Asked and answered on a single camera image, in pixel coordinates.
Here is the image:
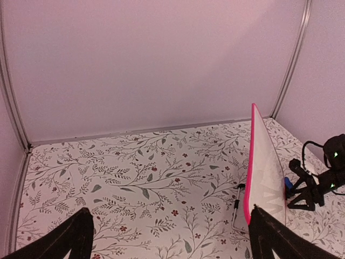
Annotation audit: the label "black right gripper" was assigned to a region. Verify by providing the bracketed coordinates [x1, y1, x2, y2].
[287, 172, 344, 211]

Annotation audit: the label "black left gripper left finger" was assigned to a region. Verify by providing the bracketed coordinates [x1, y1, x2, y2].
[5, 207, 94, 258]

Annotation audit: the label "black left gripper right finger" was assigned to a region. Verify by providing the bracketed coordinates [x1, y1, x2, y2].
[249, 206, 344, 258]

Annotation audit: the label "blue whiteboard eraser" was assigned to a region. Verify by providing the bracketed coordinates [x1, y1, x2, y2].
[284, 177, 293, 193]

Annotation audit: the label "pink framed whiteboard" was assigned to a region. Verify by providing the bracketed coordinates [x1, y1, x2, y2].
[243, 103, 286, 224]

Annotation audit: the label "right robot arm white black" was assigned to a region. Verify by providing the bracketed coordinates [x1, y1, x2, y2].
[284, 134, 344, 211]

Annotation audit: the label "floral patterned table mat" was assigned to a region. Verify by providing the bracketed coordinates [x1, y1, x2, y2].
[10, 117, 345, 259]

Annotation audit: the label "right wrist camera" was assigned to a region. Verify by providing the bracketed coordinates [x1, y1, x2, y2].
[289, 159, 317, 178]

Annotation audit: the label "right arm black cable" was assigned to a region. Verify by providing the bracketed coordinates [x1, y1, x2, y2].
[301, 140, 328, 173]

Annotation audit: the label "wire easel stand black tips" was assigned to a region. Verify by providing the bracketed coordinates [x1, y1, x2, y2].
[231, 183, 248, 234]

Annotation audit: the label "left aluminium frame post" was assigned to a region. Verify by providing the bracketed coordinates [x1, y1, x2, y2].
[0, 0, 35, 152]

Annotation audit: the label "aluminium frame post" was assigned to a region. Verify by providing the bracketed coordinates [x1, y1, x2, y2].
[0, 0, 35, 152]
[270, 0, 313, 120]

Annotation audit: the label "right aluminium frame post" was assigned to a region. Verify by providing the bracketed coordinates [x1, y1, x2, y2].
[270, 0, 313, 120]

